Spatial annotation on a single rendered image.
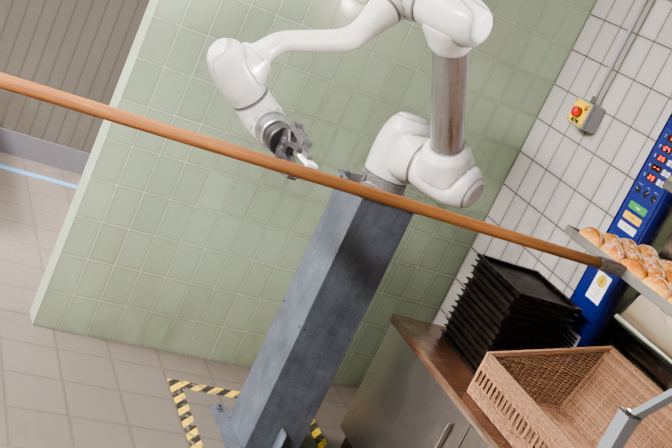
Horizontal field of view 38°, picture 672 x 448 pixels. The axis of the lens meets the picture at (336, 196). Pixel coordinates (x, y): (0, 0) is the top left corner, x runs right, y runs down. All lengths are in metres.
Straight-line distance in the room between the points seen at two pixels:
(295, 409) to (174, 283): 0.69
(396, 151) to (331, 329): 0.64
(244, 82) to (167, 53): 0.96
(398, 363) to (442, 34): 1.26
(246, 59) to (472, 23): 0.60
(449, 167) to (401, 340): 0.75
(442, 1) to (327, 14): 0.93
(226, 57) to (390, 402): 1.49
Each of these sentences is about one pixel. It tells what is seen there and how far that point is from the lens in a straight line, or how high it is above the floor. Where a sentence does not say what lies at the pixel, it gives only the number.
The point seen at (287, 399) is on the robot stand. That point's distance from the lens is 3.36.
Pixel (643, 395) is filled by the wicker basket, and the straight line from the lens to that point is 3.26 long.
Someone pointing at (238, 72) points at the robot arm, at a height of 1.30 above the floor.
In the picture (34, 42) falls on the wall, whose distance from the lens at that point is 5.06.
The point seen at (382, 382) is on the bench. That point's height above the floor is 0.37.
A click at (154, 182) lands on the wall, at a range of 3.50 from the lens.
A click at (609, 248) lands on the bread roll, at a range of 2.89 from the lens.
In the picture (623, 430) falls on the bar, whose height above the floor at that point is 0.91.
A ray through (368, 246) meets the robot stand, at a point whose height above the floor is 0.84.
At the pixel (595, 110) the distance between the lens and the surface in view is 3.70.
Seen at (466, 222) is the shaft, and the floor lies 1.20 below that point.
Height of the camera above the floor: 1.73
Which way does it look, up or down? 14 degrees down
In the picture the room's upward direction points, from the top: 25 degrees clockwise
